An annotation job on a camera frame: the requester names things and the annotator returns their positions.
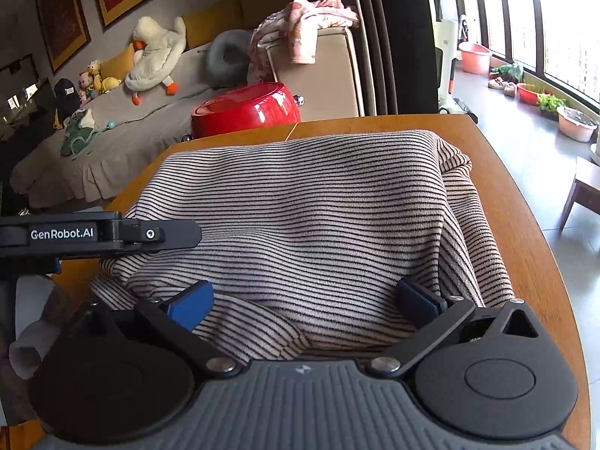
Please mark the red plant pot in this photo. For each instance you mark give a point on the red plant pot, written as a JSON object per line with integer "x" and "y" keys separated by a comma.
{"x": 529, "y": 93}

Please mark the beige cabinet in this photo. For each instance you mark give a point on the beige cabinet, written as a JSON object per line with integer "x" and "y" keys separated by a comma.
{"x": 330, "y": 88}

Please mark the pink bowl by window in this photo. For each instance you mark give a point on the pink bowl by window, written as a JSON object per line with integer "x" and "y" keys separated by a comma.
{"x": 575, "y": 124}

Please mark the left hand grey glove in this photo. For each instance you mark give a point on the left hand grey glove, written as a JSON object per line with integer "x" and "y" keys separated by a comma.
{"x": 34, "y": 309}

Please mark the green plush toy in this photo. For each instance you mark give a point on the green plush toy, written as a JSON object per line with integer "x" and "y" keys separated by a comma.
{"x": 79, "y": 130}

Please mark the beige sofa bed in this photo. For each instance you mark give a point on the beige sofa bed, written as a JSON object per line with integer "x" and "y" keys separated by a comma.
{"x": 130, "y": 138}

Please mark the white exercise machine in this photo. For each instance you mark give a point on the white exercise machine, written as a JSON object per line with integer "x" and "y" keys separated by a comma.
{"x": 446, "y": 40}

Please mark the yellow duck plush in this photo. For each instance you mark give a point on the yellow duck plush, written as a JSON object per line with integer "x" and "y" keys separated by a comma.
{"x": 107, "y": 75}

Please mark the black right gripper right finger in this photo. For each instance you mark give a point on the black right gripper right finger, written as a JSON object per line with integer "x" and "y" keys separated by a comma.
{"x": 439, "y": 322}

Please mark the black cap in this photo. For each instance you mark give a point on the black cap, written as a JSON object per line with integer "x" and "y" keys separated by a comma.
{"x": 67, "y": 99}

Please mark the dark wooden stool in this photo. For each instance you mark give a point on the dark wooden stool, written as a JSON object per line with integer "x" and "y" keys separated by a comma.
{"x": 584, "y": 190}

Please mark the yellow cushion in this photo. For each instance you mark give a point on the yellow cushion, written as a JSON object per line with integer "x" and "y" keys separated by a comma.
{"x": 202, "y": 26}

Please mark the grey neck pillow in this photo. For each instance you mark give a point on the grey neck pillow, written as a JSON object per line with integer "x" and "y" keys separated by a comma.
{"x": 227, "y": 59}

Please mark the red round stool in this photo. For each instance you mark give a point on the red round stool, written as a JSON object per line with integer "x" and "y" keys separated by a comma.
{"x": 249, "y": 107}

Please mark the striped beige black garment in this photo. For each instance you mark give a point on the striped beige black garment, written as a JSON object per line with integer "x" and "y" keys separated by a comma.
{"x": 305, "y": 241}

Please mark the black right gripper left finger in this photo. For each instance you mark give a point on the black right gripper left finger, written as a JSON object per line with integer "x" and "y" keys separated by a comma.
{"x": 151, "y": 337}

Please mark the pink clothes pile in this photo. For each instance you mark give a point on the pink clothes pile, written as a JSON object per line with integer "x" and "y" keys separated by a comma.
{"x": 298, "y": 25}

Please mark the pink plastic basin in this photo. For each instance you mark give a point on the pink plastic basin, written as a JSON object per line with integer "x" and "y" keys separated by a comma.
{"x": 475, "y": 58}

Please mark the white goose plush toy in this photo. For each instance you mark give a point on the white goose plush toy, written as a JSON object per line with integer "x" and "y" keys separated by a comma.
{"x": 156, "y": 54}

